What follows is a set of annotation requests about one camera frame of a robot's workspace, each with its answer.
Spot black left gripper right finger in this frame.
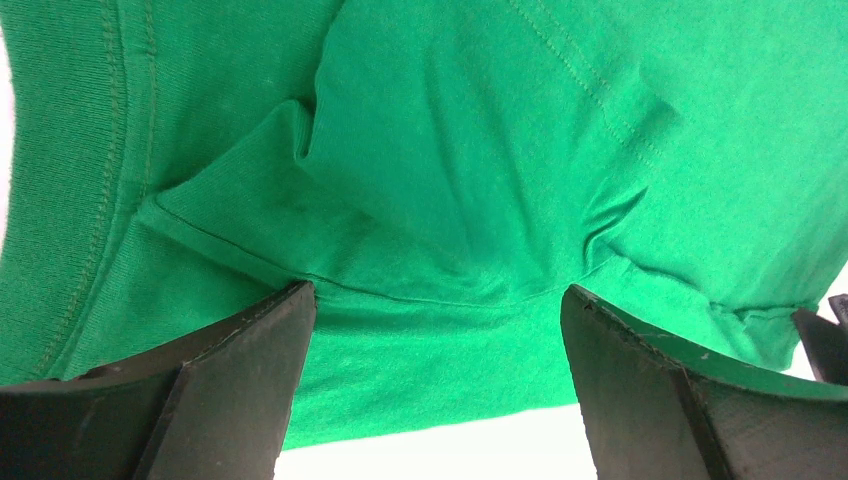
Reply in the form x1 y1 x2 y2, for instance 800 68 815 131
561 286 847 479

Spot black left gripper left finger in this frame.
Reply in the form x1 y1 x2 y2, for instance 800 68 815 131
1 281 316 479

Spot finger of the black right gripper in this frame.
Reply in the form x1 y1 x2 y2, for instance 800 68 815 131
791 294 847 386

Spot green t shirt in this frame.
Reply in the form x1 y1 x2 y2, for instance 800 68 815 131
1 1 847 448

